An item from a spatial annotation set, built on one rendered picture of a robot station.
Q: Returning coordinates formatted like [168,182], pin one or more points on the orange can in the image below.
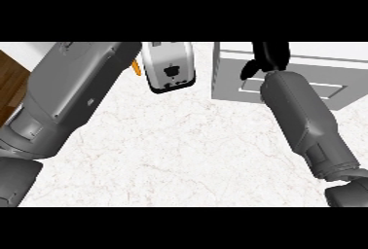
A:
[137,68]

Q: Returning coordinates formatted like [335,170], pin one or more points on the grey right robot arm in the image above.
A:
[307,123]

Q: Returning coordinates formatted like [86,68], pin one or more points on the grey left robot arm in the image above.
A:
[67,97]

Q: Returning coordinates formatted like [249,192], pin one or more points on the silver toaster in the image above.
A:
[169,66]

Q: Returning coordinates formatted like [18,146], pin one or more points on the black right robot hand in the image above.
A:
[270,55]

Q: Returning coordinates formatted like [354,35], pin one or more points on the white drawer cabinet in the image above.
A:
[307,64]

